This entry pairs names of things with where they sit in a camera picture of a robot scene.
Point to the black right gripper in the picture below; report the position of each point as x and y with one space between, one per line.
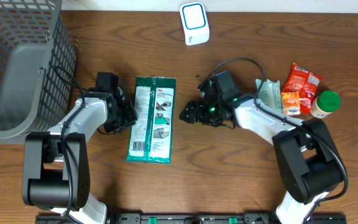
201 115

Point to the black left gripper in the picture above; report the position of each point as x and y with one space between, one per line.
132 110

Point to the green glove package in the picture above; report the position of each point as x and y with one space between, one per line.
151 135

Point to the teal tissue pack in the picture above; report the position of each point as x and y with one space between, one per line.
270 94

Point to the orange tissue pack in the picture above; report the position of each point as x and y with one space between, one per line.
291 103

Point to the orange snack bag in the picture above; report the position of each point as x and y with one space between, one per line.
305 83

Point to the green lid spice jar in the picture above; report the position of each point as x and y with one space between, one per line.
326 103

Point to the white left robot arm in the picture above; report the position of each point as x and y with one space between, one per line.
56 172

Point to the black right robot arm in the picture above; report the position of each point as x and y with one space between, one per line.
310 166

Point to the white barcode scanner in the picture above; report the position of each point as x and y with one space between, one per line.
195 23

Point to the grey plastic mesh basket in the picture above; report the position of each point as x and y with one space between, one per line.
37 60

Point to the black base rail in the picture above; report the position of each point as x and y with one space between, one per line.
249 218

